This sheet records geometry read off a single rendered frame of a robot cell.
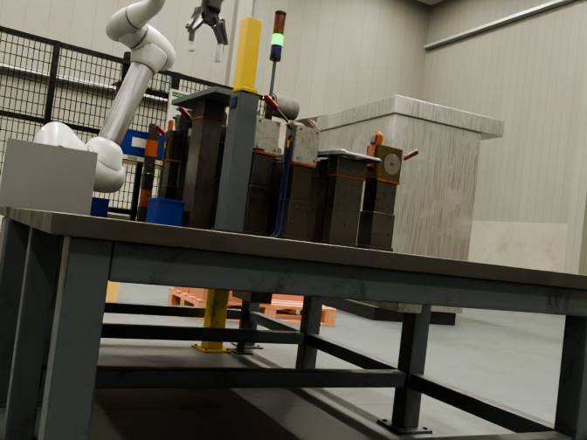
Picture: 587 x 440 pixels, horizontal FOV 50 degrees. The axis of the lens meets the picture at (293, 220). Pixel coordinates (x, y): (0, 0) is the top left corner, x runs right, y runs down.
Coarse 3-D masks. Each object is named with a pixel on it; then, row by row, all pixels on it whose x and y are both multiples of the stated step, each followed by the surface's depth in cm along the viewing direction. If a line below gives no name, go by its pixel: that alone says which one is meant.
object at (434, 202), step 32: (320, 128) 781; (352, 128) 712; (384, 128) 649; (416, 128) 646; (448, 128) 663; (480, 128) 677; (416, 160) 647; (448, 160) 664; (416, 192) 647; (448, 192) 665; (416, 224) 648; (448, 224) 665; (448, 256) 666; (384, 320) 640; (448, 320) 673
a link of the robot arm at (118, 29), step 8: (112, 16) 264; (120, 16) 259; (112, 24) 263; (120, 24) 260; (128, 24) 259; (112, 32) 265; (120, 32) 263; (128, 32) 263; (136, 32) 264; (144, 32) 267; (120, 40) 268; (128, 40) 266; (136, 40) 266
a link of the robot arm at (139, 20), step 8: (152, 0) 247; (160, 0) 245; (128, 8) 257; (136, 8) 255; (144, 8) 253; (152, 8) 251; (160, 8) 251; (128, 16) 257; (136, 16) 256; (144, 16) 255; (152, 16) 256; (136, 24) 259; (144, 24) 260
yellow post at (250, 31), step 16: (240, 32) 378; (256, 32) 375; (240, 48) 376; (256, 48) 376; (240, 64) 373; (256, 64) 376; (240, 80) 371; (208, 304) 371; (224, 304) 370; (208, 320) 369; (224, 320) 371; (208, 352) 361; (224, 352) 367
